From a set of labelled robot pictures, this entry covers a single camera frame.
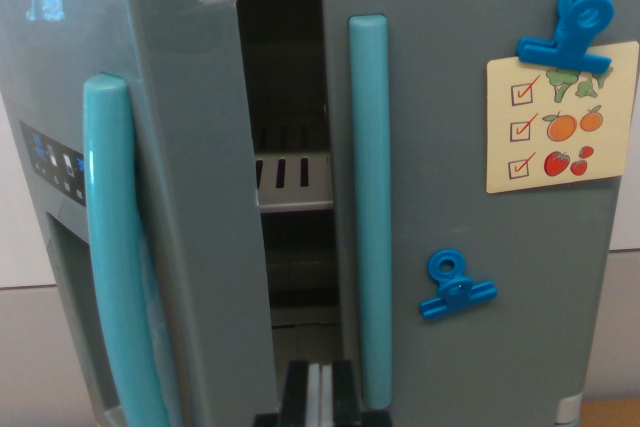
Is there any grey fridge door with clips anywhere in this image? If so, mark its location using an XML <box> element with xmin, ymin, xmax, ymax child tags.
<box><xmin>318</xmin><ymin>0</ymin><xmax>640</xmax><ymax>427</ymax></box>

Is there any white slotted fridge shelf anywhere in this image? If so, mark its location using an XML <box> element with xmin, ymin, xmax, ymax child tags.
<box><xmin>254</xmin><ymin>149</ymin><xmax>335</xmax><ymax>214</ymax></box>

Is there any small blue magnet clip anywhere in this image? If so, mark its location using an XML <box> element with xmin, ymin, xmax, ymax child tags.
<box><xmin>419</xmin><ymin>248</ymin><xmax>499</xmax><ymax>323</ymax></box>

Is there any grey toy fridge body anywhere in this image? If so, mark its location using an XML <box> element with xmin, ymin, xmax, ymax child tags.
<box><xmin>197</xmin><ymin>0</ymin><xmax>352</xmax><ymax>364</ymax></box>

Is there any cream shopping list note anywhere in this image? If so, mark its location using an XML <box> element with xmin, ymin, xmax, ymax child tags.
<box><xmin>485</xmin><ymin>40</ymin><xmax>640</xmax><ymax>195</ymax></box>

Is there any black control panel sticker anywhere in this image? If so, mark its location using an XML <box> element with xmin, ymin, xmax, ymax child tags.
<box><xmin>18</xmin><ymin>120</ymin><xmax>87</xmax><ymax>207</ymax></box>

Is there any teal handle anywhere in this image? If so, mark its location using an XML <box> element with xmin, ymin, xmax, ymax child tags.
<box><xmin>82</xmin><ymin>73</ymin><xmax>174</xmax><ymax>427</ymax></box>
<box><xmin>348</xmin><ymin>14</ymin><xmax>393</xmax><ymax>409</ymax></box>

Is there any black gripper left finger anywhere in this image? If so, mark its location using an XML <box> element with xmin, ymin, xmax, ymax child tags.
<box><xmin>280</xmin><ymin>359</ymin><xmax>322</xmax><ymax>427</ymax></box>

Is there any teal handle on clip door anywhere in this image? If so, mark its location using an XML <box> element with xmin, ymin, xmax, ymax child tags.
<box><xmin>348</xmin><ymin>14</ymin><xmax>393</xmax><ymax>409</ymax></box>

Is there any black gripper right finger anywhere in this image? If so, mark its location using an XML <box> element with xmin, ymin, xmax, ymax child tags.
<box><xmin>320</xmin><ymin>359</ymin><xmax>362</xmax><ymax>427</ymax></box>

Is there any large blue magnet clip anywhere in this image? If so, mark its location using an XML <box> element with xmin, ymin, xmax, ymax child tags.
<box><xmin>516</xmin><ymin>0</ymin><xmax>616</xmax><ymax>76</ymax></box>

